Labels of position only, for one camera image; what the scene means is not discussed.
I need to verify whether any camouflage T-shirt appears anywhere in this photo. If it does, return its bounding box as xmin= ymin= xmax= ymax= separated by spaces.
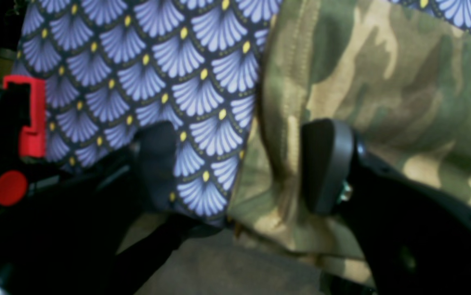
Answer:
xmin=227 ymin=0 xmax=471 ymax=286

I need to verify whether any red and black clamp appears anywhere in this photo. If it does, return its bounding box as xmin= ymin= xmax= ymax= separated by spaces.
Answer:
xmin=0 ymin=75 xmax=46 ymax=207

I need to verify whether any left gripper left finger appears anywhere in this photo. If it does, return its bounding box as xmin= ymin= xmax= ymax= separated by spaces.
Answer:
xmin=0 ymin=123 xmax=178 ymax=295

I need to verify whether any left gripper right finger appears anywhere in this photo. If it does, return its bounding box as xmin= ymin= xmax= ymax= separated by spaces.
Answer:
xmin=301 ymin=119 xmax=471 ymax=295

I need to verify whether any purple fan-pattern tablecloth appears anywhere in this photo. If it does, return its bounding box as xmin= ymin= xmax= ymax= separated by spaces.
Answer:
xmin=12 ymin=0 xmax=471 ymax=226

